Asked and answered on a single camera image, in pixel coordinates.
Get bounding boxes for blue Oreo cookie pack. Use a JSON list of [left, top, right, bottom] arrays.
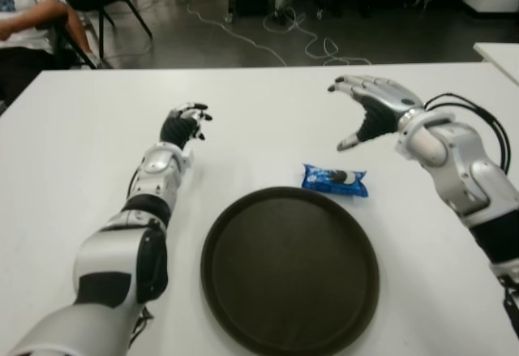
[[301, 162, 371, 199]]

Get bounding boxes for black right wrist cables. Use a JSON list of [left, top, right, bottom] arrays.
[[425, 93, 513, 170]]

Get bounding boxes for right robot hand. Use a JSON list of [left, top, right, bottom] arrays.
[[327, 74, 425, 152]]

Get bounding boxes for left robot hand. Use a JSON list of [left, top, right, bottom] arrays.
[[160, 102, 214, 150]]

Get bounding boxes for white side table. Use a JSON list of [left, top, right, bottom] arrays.
[[473, 41, 519, 88]]

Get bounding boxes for dark round tray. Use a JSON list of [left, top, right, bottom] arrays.
[[200, 186, 381, 356]]

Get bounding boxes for white floor cable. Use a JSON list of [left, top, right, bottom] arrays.
[[186, 0, 372, 67]]

